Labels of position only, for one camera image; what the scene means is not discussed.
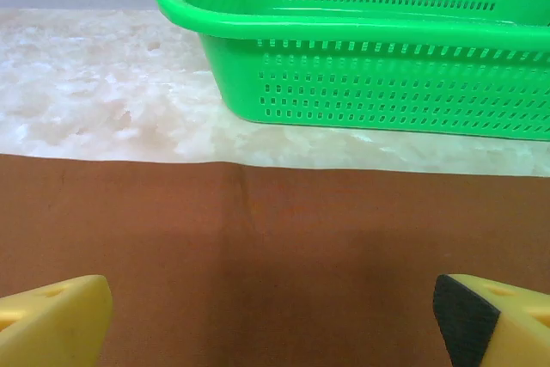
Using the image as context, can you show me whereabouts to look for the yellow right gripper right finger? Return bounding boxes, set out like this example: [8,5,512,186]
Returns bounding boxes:
[432,273,550,367]

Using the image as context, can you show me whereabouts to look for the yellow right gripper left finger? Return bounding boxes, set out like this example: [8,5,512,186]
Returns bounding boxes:
[0,274,114,367]

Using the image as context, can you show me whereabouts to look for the brown long pants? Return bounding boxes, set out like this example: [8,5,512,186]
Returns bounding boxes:
[0,152,550,367]

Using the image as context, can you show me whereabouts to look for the green plastic mesh basket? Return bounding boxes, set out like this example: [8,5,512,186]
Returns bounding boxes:
[153,0,550,142]

